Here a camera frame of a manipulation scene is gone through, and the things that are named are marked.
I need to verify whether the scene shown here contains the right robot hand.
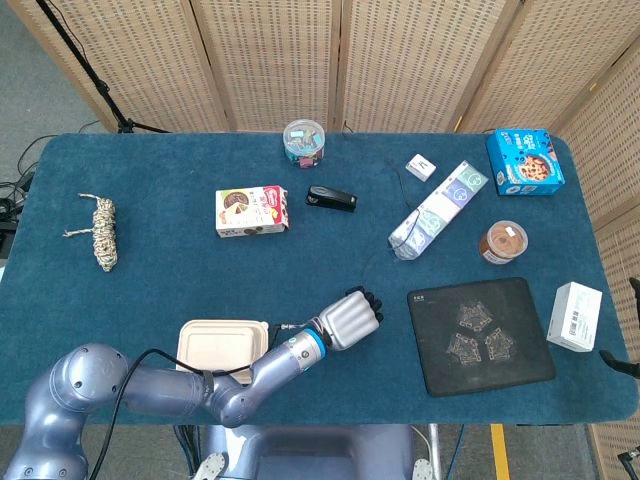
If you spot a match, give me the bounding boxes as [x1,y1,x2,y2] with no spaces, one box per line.
[598,276,640,380]

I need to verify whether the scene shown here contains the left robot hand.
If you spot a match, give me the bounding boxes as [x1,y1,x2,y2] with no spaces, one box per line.
[317,285,385,352]

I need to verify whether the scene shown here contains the black mouse pad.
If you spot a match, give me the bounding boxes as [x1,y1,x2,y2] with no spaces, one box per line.
[407,277,557,398]

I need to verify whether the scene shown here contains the white carton box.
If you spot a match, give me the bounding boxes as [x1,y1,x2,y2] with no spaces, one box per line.
[546,281,604,354]

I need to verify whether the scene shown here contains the black stapler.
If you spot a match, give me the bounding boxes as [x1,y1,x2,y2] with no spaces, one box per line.
[305,185,359,213]

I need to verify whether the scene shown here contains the beige takeaway container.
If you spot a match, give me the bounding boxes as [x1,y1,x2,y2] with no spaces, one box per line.
[175,319,270,385]

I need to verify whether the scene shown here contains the grey robot torso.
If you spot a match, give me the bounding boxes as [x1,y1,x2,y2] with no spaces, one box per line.
[199,424,416,480]

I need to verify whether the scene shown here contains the white cookie box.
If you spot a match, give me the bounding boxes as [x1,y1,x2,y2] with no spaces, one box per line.
[215,185,291,239]

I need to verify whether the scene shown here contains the plastic-wrapped tissue packs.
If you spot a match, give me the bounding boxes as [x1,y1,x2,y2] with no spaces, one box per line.
[388,160,490,262]

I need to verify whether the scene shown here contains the blue table cloth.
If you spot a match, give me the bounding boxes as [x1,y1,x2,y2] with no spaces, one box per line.
[0,130,632,426]

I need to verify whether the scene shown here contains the metal table leg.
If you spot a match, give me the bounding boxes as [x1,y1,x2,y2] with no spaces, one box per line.
[428,423,444,480]

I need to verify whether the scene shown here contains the small white staples box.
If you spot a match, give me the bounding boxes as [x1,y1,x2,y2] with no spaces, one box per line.
[405,153,437,183]

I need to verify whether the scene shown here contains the clear jar of rubber bands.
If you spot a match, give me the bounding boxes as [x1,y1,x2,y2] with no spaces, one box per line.
[478,219,530,266]

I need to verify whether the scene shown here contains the clear jar of binder clips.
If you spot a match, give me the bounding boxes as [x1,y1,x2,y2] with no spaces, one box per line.
[282,118,327,170]

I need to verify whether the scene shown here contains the blue cookie box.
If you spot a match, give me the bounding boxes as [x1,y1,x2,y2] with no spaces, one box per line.
[485,128,567,197]

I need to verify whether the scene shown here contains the wicker folding screen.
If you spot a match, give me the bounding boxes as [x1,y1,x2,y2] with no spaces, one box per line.
[7,0,640,480]

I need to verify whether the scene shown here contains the black tripod stand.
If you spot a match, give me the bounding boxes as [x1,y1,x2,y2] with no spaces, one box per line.
[34,0,174,135]

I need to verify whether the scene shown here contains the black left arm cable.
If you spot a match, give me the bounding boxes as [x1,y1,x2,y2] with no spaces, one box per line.
[85,322,307,480]

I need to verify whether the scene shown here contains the braided rope bundle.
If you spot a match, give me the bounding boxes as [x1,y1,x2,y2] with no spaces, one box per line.
[63,193,120,274]

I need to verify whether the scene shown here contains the black floor cables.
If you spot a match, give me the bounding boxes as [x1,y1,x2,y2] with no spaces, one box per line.
[0,133,59,261]

